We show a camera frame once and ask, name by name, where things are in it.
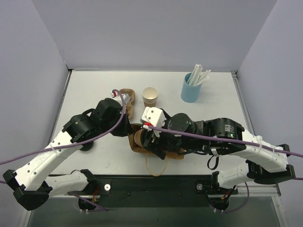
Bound light blue straw holder cup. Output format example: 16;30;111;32
180;73;202;103

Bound stack of brown paper cups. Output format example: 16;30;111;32
142;87;158;107

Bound brown paper coffee cup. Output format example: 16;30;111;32
134;129;152;148

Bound green and brown paper bag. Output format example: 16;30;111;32
127;122;185;177

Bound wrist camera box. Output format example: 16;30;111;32
141;107;166;129
111;89;132;104

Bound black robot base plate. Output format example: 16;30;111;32
68;174;237;209

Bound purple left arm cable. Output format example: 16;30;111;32
0;89;126;211

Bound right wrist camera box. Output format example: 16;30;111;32
141;107;166;129

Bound stack of black cup lids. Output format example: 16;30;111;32
80;141;94;152

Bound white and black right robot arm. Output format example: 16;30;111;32
140;107;296;193

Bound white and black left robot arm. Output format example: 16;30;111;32
3;98;132;210

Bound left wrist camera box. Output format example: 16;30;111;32
111;89;132;104

